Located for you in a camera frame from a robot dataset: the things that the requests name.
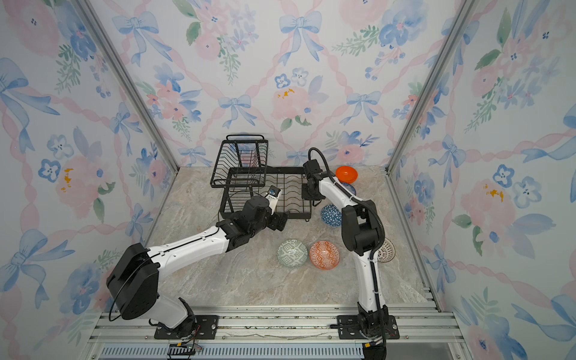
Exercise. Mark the black wire dish rack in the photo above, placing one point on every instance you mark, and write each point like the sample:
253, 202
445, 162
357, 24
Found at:
242, 171

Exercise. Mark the white blue floral bowl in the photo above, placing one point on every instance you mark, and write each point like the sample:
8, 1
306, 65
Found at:
350, 188

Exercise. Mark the aluminium rail frame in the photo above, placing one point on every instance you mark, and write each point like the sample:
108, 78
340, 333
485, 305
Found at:
416, 331

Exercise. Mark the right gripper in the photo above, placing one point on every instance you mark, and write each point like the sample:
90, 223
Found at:
304, 193

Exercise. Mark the dark blue patterned bowl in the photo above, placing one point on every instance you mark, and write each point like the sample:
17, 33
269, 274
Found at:
331, 215

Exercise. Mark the red patterned bowl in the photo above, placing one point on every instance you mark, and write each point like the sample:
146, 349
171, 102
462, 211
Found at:
324, 255

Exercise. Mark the beige lattice bowl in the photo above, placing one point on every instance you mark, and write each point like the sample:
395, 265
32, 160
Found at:
386, 252

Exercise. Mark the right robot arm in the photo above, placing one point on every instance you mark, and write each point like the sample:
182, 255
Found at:
363, 235

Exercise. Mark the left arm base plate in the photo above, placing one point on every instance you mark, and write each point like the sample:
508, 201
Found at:
199, 327

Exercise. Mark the orange plastic bowl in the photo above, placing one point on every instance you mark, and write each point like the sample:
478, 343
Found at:
346, 174

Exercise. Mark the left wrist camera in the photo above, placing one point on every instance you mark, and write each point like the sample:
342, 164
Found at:
273, 193

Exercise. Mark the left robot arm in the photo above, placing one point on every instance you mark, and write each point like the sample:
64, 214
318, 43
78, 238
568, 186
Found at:
133, 283

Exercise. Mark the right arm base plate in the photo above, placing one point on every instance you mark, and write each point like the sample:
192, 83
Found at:
351, 327

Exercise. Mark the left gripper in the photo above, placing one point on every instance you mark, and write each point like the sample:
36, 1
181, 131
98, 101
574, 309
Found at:
276, 223

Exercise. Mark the green patterned bowl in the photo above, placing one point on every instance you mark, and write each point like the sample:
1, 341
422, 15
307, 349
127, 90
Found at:
292, 253

